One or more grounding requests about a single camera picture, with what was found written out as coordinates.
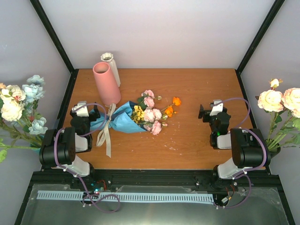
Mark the black cylinder table edge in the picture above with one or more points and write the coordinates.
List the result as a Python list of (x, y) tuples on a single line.
[(271, 152)]

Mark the black frame post right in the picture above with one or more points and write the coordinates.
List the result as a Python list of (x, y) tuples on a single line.
[(275, 8)]

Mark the black frame post left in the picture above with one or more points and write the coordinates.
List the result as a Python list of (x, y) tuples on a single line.
[(53, 36)]

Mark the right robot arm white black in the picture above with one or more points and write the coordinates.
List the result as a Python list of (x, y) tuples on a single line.
[(248, 147)]

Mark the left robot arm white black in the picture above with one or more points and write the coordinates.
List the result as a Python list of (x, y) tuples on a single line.
[(59, 148)]

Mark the white ribbed vase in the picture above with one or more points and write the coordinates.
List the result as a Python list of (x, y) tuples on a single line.
[(108, 58)]

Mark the light blue slotted cable duct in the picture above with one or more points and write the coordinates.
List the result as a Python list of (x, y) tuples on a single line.
[(126, 197)]

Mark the mixed flowers in teal vase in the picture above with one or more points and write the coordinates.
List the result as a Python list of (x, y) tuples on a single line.
[(19, 114)]

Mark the new pink orange bouquet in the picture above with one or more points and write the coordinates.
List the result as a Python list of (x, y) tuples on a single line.
[(150, 118)]

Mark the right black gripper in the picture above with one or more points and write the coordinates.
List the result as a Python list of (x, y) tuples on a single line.
[(205, 113)]

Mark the new cream ribbon bow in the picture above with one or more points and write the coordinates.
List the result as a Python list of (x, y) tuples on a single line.
[(104, 135)]

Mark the pink cylindrical vase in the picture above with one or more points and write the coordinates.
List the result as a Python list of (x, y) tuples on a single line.
[(106, 84)]

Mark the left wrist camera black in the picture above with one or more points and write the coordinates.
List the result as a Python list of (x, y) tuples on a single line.
[(81, 125)]

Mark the peach rose stem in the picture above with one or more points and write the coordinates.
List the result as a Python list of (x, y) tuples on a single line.
[(284, 109)]

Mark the black frame post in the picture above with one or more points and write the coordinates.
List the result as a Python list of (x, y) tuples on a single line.
[(275, 8), (53, 36)]

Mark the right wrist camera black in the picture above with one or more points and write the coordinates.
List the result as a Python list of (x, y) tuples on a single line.
[(220, 123)]

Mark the new blue bouquet wrapper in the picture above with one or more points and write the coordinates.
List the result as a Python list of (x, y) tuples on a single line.
[(121, 120)]

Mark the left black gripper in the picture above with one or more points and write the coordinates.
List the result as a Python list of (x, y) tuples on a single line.
[(93, 117)]

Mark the teal cylindrical vase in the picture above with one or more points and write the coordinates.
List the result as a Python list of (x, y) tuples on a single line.
[(35, 149)]

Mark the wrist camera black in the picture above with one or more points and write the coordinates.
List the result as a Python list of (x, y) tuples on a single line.
[(81, 125), (220, 123)]

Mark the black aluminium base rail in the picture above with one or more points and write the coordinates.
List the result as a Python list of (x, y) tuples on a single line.
[(200, 180)]

